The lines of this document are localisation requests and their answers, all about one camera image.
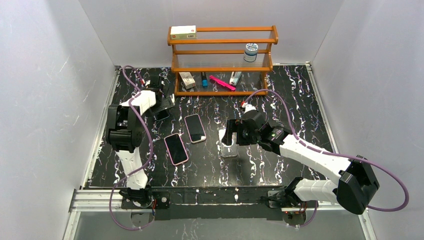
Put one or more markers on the white cardboard box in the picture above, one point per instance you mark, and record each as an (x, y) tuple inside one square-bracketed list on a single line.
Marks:
[(183, 32)]

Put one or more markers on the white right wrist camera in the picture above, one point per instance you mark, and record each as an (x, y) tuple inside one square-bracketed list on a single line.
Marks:
[(247, 107)]

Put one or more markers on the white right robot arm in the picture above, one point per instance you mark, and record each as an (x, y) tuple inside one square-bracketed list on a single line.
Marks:
[(349, 182)]

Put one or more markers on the dark teal smartphone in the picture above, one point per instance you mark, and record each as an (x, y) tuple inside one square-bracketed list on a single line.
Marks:
[(161, 115)]

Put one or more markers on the black smartphone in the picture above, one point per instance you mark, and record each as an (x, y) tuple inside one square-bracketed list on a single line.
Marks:
[(176, 149), (195, 128)]

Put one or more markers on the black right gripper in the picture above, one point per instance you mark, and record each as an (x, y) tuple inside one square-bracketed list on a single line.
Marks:
[(234, 130)]

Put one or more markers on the pink phone case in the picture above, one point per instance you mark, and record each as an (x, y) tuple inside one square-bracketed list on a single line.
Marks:
[(165, 145)]

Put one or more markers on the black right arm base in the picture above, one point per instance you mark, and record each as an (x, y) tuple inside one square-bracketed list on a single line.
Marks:
[(293, 210)]

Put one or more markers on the pink comb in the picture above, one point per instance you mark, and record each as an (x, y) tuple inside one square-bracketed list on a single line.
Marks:
[(222, 83)]

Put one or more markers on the wooden three-tier shelf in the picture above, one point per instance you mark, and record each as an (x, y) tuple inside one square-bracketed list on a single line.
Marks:
[(219, 51)]

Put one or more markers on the blue black marker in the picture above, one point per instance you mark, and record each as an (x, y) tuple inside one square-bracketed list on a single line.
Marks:
[(204, 80)]

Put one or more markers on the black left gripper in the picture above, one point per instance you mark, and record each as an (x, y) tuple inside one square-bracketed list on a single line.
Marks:
[(162, 100)]

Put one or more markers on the aluminium frame rail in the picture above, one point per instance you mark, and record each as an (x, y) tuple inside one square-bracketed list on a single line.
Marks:
[(89, 214)]

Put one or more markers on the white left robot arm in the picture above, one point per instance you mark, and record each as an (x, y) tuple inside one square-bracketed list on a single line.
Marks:
[(124, 130)]

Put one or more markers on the small grey box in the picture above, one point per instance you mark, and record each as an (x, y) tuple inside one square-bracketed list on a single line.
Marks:
[(188, 80)]

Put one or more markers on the clear magsafe phone case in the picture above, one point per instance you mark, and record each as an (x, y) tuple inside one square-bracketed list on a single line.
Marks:
[(228, 151)]

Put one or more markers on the white teal stapler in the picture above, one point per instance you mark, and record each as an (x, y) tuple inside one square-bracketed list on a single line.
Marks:
[(235, 77)]

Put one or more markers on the white blue round jar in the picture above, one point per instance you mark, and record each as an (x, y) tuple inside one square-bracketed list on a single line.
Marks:
[(250, 52)]

